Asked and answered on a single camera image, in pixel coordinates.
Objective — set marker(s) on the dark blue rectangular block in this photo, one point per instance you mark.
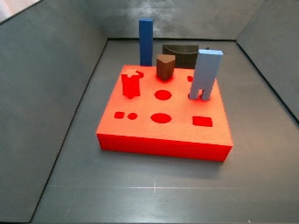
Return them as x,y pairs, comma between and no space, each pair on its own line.
146,40

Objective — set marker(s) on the red peg board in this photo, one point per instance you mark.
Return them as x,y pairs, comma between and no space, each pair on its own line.
162,122

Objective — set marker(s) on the red star block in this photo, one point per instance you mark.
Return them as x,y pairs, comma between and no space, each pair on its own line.
130,80

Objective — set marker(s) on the brown prism block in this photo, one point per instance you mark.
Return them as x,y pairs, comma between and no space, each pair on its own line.
165,66

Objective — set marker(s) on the black curved holder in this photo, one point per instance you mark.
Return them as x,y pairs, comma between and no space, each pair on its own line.
185,53

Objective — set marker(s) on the light blue arch block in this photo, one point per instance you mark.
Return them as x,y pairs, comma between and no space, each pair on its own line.
205,74

